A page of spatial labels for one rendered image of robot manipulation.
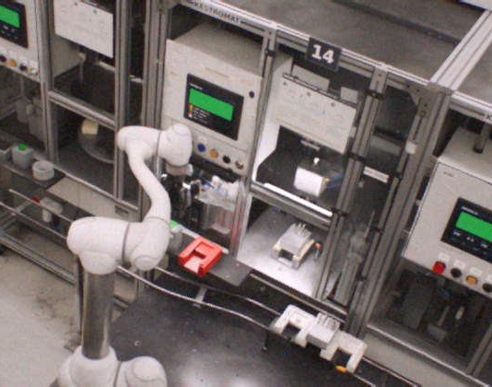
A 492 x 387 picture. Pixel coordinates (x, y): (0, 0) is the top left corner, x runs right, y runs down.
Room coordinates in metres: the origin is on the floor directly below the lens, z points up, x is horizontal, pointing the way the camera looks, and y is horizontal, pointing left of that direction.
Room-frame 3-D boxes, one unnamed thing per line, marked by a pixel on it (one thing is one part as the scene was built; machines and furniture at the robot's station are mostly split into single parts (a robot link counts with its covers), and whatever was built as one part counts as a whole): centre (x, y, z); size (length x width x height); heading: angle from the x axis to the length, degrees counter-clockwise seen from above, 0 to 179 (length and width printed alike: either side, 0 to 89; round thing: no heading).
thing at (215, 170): (2.28, 0.26, 1.37); 0.36 x 0.04 x 0.04; 67
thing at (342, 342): (1.90, -0.37, 0.84); 0.36 x 0.14 x 0.10; 67
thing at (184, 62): (2.41, 0.20, 1.60); 0.42 x 0.29 x 0.46; 67
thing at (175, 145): (2.23, 0.35, 1.47); 0.13 x 0.11 x 0.16; 92
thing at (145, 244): (1.67, 0.33, 1.44); 0.18 x 0.14 x 0.13; 2
